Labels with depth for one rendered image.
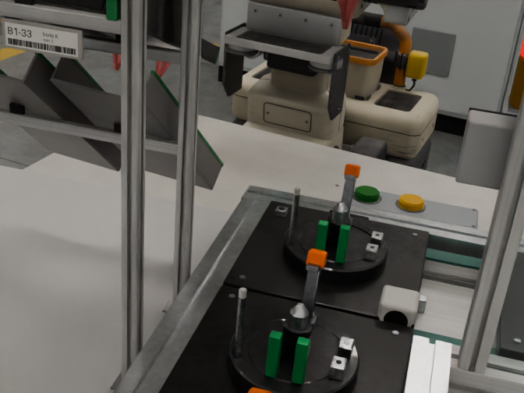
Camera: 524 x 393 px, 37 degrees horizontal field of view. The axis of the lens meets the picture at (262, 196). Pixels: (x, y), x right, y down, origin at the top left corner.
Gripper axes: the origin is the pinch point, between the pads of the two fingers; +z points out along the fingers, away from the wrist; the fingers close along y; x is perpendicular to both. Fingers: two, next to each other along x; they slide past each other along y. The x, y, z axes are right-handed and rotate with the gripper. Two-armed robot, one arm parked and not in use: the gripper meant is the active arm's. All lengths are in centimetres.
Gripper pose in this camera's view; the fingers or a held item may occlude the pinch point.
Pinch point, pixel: (346, 23)
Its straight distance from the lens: 114.3
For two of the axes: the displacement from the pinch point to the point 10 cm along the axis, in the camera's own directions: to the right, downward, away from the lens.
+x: 2.7, -4.0, 8.8
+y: 9.6, 1.9, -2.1
